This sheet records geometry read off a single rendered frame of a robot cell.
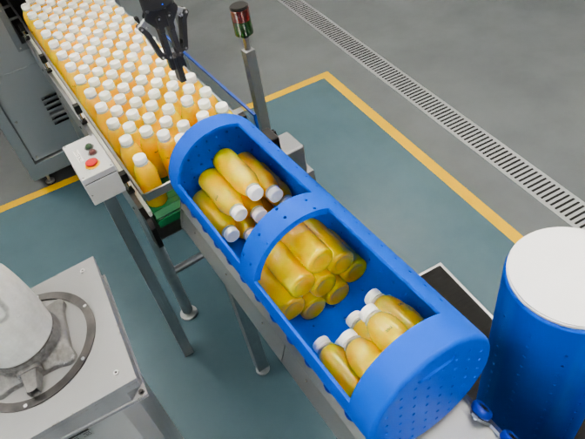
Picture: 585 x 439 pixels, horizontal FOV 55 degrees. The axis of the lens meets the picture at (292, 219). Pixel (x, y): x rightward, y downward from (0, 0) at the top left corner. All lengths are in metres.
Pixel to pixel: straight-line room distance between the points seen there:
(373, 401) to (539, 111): 2.77
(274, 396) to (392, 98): 2.04
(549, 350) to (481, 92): 2.51
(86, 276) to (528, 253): 1.03
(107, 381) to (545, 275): 0.95
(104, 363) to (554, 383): 1.00
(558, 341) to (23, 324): 1.09
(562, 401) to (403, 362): 0.66
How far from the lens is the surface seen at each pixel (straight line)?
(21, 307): 1.24
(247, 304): 1.51
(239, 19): 1.97
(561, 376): 1.45
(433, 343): 0.98
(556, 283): 1.34
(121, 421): 1.46
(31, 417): 1.31
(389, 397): 0.98
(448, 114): 3.50
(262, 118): 2.18
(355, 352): 1.10
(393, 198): 2.96
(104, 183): 1.71
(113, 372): 1.25
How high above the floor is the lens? 2.07
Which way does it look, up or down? 46 degrees down
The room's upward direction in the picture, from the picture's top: 11 degrees counter-clockwise
